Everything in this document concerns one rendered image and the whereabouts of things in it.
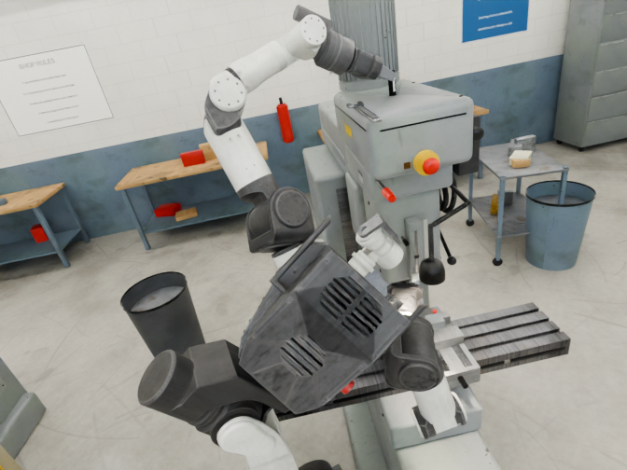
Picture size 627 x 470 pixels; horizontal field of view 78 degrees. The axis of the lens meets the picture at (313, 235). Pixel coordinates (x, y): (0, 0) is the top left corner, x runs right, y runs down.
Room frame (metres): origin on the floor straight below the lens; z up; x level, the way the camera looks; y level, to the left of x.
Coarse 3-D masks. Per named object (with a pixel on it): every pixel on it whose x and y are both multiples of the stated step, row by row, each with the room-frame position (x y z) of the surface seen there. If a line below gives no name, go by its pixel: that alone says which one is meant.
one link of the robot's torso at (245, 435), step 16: (272, 416) 0.65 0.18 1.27; (224, 432) 0.53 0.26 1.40; (240, 432) 0.54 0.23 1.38; (256, 432) 0.55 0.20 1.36; (272, 432) 0.57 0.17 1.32; (224, 448) 0.52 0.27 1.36; (240, 448) 0.53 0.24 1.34; (256, 448) 0.54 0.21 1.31; (272, 448) 0.55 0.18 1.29; (288, 448) 0.59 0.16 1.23; (256, 464) 0.55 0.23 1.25; (272, 464) 0.58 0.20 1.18; (288, 464) 0.59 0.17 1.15
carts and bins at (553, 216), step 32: (480, 160) 3.19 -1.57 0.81; (512, 160) 2.89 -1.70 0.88; (544, 160) 2.88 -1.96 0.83; (512, 192) 3.20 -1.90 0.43; (544, 192) 2.90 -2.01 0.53; (576, 192) 2.77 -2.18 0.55; (512, 224) 2.85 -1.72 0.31; (544, 224) 2.56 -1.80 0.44; (576, 224) 2.46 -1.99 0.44; (544, 256) 2.55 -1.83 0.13; (576, 256) 2.51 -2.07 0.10; (160, 288) 2.60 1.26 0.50; (160, 320) 2.18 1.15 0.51; (192, 320) 2.34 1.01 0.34
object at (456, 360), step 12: (432, 312) 1.22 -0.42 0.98; (444, 312) 1.17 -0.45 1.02; (444, 348) 1.03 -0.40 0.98; (456, 348) 1.01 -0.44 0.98; (444, 360) 0.97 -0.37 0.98; (456, 360) 0.96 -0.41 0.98; (468, 360) 0.95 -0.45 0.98; (444, 372) 0.92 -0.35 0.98; (456, 372) 0.91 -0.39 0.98; (468, 372) 0.91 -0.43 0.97; (480, 372) 0.91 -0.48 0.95; (456, 384) 0.91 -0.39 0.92
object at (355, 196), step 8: (352, 184) 1.26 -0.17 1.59; (352, 192) 1.27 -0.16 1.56; (360, 192) 1.20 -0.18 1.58; (352, 200) 1.29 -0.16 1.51; (360, 200) 1.20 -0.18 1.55; (352, 208) 1.32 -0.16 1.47; (360, 208) 1.21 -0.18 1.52; (352, 216) 1.34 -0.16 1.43; (360, 216) 1.21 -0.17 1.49; (352, 224) 1.37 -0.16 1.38; (360, 224) 1.21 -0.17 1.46
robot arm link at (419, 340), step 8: (408, 328) 0.67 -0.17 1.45; (416, 328) 0.66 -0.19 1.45; (424, 328) 0.66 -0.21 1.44; (408, 336) 0.65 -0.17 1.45; (416, 336) 0.64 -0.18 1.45; (424, 336) 0.64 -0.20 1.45; (432, 336) 0.66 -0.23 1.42; (408, 344) 0.62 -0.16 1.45; (416, 344) 0.61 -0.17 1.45; (424, 344) 0.61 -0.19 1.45; (432, 344) 0.63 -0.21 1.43; (408, 352) 0.60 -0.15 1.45; (416, 352) 0.59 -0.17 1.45; (424, 352) 0.59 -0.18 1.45; (432, 352) 0.60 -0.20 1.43; (440, 368) 0.62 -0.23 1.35
